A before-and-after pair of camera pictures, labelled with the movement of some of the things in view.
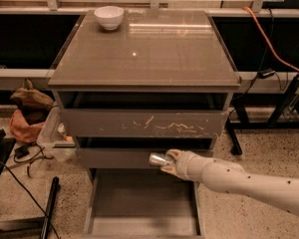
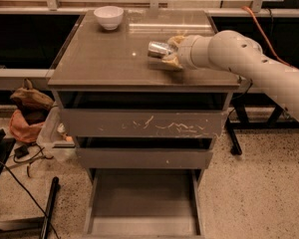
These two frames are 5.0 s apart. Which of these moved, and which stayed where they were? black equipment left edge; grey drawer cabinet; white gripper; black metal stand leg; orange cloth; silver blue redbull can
Moved: silver blue redbull can; white gripper
Stayed: grey drawer cabinet; black metal stand leg; orange cloth; black equipment left edge
